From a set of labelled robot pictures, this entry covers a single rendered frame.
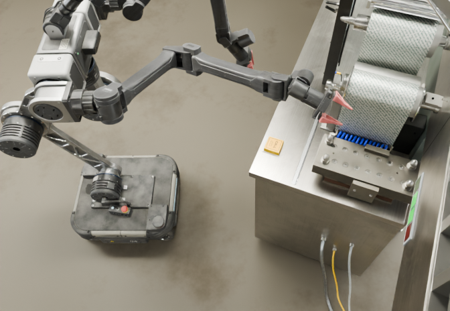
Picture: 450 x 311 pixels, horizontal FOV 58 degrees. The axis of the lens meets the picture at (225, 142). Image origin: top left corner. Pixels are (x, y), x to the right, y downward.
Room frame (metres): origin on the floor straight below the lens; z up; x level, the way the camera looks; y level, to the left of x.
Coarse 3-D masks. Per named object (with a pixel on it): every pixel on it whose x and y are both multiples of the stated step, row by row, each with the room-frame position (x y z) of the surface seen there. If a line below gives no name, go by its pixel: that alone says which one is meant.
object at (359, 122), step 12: (348, 120) 0.91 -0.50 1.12; (360, 120) 0.89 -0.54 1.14; (372, 120) 0.87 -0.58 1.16; (384, 120) 0.85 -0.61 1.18; (396, 120) 0.83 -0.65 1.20; (348, 132) 0.90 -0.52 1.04; (360, 132) 0.88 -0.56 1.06; (372, 132) 0.86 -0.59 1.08; (384, 132) 0.84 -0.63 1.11; (396, 132) 0.82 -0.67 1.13; (384, 144) 0.83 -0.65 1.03
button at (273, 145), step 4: (268, 140) 0.98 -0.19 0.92; (272, 140) 0.97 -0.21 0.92; (276, 140) 0.97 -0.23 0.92; (280, 140) 0.97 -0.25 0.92; (268, 144) 0.95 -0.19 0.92; (272, 144) 0.95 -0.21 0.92; (276, 144) 0.95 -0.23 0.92; (280, 144) 0.95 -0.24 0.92; (264, 148) 0.94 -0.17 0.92; (268, 148) 0.93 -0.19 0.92; (272, 148) 0.93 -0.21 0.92; (276, 148) 0.93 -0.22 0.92; (280, 148) 0.93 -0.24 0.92; (272, 152) 0.92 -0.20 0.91; (276, 152) 0.91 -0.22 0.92
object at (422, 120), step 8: (408, 120) 0.89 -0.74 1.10; (416, 120) 0.88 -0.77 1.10; (424, 120) 0.88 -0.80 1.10; (408, 128) 0.86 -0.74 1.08; (416, 128) 0.85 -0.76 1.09; (424, 128) 0.84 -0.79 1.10; (400, 136) 0.87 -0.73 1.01; (408, 136) 0.86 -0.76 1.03; (416, 136) 0.84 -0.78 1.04; (400, 144) 0.86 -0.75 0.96; (408, 144) 0.85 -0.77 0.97; (408, 152) 0.84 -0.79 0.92
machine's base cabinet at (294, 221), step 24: (264, 192) 0.80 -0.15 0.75; (288, 192) 0.75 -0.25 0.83; (264, 216) 0.80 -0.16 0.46; (288, 216) 0.74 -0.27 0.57; (312, 216) 0.69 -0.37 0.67; (336, 216) 0.64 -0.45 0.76; (360, 216) 0.60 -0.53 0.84; (288, 240) 0.73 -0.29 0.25; (312, 240) 0.67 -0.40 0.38; (336, 240) 0.62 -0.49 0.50; (360, 240) 0.58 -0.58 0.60; (384, 240) 0.54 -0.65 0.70; (336, 264) 0.59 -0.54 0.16; (360, 264) 0.55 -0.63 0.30
